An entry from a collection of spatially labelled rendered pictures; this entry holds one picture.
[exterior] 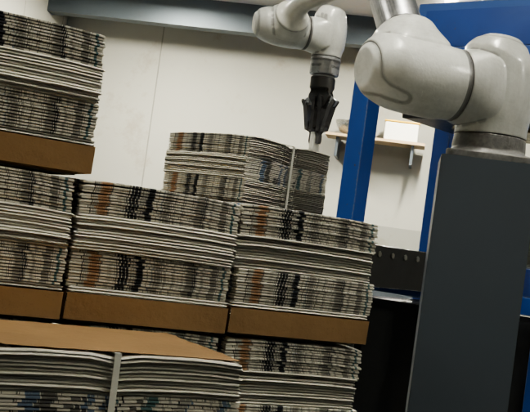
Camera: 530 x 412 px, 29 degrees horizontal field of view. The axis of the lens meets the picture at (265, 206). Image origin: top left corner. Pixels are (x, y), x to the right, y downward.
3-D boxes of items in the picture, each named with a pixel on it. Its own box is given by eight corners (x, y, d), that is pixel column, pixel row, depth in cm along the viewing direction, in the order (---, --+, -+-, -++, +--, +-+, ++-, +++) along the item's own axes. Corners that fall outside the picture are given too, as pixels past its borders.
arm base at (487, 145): (522, 173, 233) (525, 149, 233) (534, 164, 211) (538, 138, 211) (441, 163, 235) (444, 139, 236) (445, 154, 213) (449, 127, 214)
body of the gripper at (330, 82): (304, 73, 307) (300, 105, 306) (326, 73, 301) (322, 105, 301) (320, 79, 312) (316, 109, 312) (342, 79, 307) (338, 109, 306)
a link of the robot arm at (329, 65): (328, 54, 300) (325, 74, 300) (347, 60, 307) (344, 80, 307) (304, 55, 307) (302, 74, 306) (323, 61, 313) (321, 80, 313)
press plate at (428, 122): (534, 125, 351) (535, 116, 351) (401, 121, 388) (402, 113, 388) (601, 150, 392) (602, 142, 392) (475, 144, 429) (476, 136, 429)
